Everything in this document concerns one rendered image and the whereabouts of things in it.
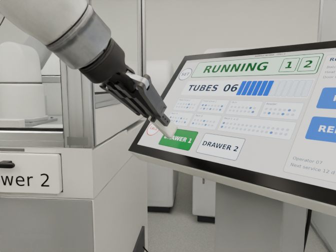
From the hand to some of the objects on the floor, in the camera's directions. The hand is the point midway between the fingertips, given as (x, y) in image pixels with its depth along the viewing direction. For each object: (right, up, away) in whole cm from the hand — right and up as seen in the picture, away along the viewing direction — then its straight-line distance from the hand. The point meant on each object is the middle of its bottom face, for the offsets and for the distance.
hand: (163, 123), depth 59 cm
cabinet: (-66, -93, +84) cm, 142 cm away
